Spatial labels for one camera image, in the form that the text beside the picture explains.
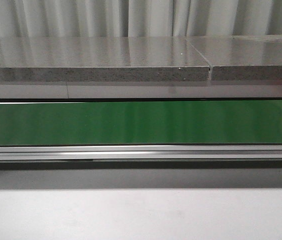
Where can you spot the green conveyor belt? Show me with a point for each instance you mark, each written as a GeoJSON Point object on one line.
{"type": "Point", "coordinates": [141, 122]}

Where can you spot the grey stone counter slab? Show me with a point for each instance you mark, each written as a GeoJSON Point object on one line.
{"type": "Point", "coordinates": [100, 59]}

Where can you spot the grey curtain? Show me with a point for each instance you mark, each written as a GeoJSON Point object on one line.
{"type": "Point", "coordinates": [138, 18]}

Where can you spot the aluminium conveyor frame rail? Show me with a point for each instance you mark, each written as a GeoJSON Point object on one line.
{"type": "Point", "coordinates": [146, 156]}

